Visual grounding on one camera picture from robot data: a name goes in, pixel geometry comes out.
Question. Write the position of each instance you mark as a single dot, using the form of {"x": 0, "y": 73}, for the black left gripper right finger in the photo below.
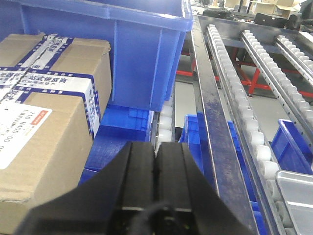
{"x": 198, "y": 210}

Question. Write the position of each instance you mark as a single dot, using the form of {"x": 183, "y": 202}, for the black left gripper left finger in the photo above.
{"x": 112, "y": 202}

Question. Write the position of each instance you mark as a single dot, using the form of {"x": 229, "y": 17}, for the ribbed silver tray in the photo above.
{"x": 296, "y": 207}

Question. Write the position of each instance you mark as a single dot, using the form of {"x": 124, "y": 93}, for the blue bin below rack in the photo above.
{"x": 190, "y": 135}

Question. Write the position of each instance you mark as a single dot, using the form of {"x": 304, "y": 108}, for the blue bin under crate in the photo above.
{"x": 118, "y": 126}

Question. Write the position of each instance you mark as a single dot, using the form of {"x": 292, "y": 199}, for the blue bin lower right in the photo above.
{"x": 291, "y": 150}

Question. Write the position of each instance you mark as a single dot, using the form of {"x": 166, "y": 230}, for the taped cardboard box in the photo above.
{"x": 53, "y": 93}

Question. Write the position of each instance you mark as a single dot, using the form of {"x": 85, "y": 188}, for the large blue plastic crate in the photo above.
{"x": 146, "y": 38}

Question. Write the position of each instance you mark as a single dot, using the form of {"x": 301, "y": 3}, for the white roller rail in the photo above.
{"x": 261, "y": 163}
{"x": 292, "y": 101}
{"x": 296, "y": 57}

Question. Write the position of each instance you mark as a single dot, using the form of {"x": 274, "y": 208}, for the red floor frame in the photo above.
{"x": 248, "y": 73}

